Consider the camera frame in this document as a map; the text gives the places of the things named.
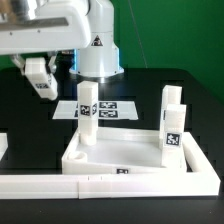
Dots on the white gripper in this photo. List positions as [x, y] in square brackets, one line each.
[42, 27]

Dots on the white desk tabletop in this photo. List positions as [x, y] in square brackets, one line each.
[118, 151]

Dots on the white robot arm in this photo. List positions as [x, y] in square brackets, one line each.
[99, 60]

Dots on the white part at left edge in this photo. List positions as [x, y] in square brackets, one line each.
[3, 144]

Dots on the white L-shaped obstacle fixture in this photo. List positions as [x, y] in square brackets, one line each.
[201, 180]

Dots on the base plate with fiducial tags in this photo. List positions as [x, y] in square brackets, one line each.
[108, 110]

